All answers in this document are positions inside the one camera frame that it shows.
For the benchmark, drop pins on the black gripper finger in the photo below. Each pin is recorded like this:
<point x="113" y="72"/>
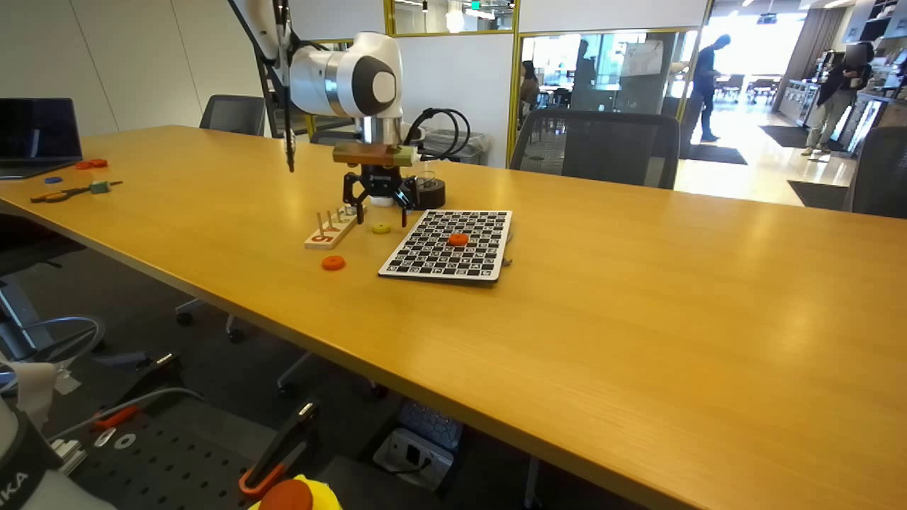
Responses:
<point x="406" y="202"/>
<point x="353" y="202"/>

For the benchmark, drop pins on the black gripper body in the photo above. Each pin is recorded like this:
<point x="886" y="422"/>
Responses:
<point x="382" y="182"/>

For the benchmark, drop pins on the wooden number puzzle board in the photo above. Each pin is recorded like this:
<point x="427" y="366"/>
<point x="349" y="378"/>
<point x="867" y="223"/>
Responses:
<point x="328" y="232"/>

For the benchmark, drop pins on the black white marker board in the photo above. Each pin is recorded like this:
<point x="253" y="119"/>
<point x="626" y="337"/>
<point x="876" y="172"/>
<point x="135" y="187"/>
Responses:
<point x="434" y="259"/>

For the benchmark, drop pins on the dark grey office chair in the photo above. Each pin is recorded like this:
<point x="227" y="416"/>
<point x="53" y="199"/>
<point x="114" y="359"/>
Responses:
<point x="597" y="144"/>
<point x="232" y="113"/>
<point x="882" y="171"/>

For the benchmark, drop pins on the green toy piece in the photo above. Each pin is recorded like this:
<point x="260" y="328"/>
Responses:
<point x="101" y="187"/>

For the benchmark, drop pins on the grey floor power box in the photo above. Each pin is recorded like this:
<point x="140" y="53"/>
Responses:
<point x="414" y="456"/>

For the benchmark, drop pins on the red flat toy piece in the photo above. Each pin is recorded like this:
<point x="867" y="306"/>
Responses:
<point x="91" y="161"/>

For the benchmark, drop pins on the yellow red emergency stop button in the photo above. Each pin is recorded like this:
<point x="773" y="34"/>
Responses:
<point x="297" y="495"/>

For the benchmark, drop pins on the small blue toy piece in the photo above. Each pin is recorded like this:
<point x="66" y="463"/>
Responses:
<point x="53" y="178"/>

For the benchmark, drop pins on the brown toy piece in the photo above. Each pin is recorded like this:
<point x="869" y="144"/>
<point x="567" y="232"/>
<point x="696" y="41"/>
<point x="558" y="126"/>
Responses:
<point x="47" y="195"/>

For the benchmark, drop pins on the black floor mat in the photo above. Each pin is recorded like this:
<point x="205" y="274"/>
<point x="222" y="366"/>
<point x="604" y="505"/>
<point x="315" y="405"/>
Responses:
<point x="712" y="153"/>
<point x="790" y="134"/>

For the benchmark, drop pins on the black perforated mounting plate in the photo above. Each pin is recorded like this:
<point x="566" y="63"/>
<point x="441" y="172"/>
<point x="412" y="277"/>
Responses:
<point x="172" y="463"/>

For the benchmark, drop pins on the black laptop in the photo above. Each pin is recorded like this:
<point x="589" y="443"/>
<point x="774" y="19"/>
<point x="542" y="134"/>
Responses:
<point x="39" y="130"/>

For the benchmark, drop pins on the person in dark clothes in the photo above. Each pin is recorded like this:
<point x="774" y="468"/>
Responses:
<point x="709" y="86"/>

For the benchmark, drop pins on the blue grey office chair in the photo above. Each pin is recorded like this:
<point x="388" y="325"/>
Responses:
<point x="15" y="320"/>

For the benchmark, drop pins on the white crumpled cloth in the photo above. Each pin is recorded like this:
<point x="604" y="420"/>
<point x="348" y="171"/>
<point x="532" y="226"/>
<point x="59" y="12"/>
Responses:
<point x="33" y="385"/>

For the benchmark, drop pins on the person with light trousers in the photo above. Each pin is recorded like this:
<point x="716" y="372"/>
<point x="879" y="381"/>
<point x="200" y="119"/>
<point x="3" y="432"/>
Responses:
<point x="838" y="93"/>

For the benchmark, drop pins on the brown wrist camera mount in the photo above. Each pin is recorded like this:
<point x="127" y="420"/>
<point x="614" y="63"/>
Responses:
<point x="372" y="153"/>

